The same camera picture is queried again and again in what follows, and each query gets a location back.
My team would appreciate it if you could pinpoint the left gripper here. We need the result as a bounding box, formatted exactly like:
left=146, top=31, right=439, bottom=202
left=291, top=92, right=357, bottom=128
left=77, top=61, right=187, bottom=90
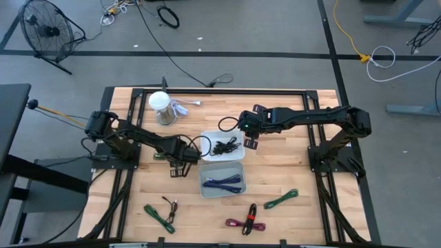
left=165, top=143, right=203, bottom=179

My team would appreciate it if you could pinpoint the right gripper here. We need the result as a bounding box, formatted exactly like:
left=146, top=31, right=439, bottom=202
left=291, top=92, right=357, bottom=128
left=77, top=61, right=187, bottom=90
left=237, top=104, right=276, bottom=151

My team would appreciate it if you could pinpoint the thin brown-black USB cable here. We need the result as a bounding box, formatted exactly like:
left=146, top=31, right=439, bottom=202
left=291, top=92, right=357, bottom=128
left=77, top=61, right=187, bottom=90
left=161, top=196, right=179, bottom=225

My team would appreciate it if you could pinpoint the pink braided USB cable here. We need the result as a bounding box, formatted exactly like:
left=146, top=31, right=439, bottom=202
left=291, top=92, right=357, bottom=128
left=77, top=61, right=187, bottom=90
left=225, top=218, right=267, bottom=232

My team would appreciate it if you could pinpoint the black cable with red tie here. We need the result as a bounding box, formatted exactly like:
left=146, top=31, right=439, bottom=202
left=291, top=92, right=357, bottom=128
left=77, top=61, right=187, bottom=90
left=242, top=203, right=258, bottom=237

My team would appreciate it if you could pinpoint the grey plastic bin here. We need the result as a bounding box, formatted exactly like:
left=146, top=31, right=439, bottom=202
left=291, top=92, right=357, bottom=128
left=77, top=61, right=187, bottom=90
left=198, top=161, right=247, bottom=199

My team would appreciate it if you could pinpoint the white plastic bin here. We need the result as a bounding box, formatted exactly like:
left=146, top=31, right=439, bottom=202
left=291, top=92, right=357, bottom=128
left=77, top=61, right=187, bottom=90
left=200, top=130, right=246, bottom=162

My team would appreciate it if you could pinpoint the jar with white lid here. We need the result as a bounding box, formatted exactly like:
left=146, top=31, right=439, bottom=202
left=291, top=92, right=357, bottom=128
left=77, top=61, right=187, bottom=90
left=147, top=90, right=178, bottom=127

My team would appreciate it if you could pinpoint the grey desk foot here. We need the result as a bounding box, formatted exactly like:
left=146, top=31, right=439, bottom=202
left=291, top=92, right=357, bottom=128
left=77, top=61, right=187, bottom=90
left=385, top=99, right=441, bottom=116

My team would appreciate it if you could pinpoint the yellow rod with black knob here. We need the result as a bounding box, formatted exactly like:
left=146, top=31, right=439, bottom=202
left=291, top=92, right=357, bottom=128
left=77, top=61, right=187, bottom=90
left=26, top=99, right=87, bottom=127

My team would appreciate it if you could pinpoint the grey desk base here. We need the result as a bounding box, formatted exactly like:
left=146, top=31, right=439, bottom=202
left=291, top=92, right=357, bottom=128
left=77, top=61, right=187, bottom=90
left=363, top=0, right=441, bottom=28

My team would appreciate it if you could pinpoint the black side table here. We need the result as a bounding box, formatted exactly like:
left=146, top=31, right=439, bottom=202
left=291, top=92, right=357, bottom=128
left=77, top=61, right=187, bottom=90
left=0, top=83, right=90, bottom=246

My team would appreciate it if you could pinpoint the black floor fan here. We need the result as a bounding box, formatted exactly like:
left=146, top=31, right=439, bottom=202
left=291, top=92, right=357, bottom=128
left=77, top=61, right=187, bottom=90
left=19, top=0, right=87, bottom=76

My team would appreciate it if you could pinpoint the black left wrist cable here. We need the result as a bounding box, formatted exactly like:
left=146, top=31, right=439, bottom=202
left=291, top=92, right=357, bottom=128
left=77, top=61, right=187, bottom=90
left=189, top=134, right=213, bottom=158

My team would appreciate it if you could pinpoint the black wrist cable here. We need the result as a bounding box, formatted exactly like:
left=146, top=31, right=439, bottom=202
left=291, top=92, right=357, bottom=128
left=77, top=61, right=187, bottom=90
left=218, top=116, right=242, bottom=133
left=189, top=134, right=213, bottom=158

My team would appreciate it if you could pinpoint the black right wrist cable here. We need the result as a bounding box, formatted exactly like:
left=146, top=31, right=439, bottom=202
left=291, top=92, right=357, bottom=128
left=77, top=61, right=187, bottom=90
left=218, top=116, right=242, bottom=133

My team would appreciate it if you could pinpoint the black aluminium table frame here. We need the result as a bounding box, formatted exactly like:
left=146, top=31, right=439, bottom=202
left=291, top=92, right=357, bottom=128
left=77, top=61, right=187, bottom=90
left=77, top=76, right=382, bottom=248

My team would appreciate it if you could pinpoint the long black floor cable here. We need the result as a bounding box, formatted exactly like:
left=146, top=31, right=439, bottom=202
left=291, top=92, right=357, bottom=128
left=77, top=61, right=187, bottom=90
left=135, top=0, right=234, bottom=89

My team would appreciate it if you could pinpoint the yellow extension cord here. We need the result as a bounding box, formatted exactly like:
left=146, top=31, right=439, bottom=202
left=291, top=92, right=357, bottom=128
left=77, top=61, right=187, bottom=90
left=332, top=0, right=372, bottom=64

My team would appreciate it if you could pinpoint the coiled black floor cable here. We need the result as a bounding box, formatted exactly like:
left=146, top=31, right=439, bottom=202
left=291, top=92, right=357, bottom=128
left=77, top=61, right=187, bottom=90
left=156, top=5, right=181, bottom=30

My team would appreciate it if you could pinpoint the white floor cable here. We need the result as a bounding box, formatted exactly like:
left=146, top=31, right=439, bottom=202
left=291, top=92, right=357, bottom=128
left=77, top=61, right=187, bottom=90
left=365, top=45, right=441, bottom=83

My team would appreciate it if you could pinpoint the white cable tangle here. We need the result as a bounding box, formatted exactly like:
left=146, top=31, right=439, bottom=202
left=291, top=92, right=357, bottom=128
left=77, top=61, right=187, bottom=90
left=99, top=0, right=139, bottom=27

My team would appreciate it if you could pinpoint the black cable bundle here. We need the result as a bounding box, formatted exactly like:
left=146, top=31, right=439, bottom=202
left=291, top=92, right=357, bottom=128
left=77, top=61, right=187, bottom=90
left=406, top=15, right=441, bottom=55

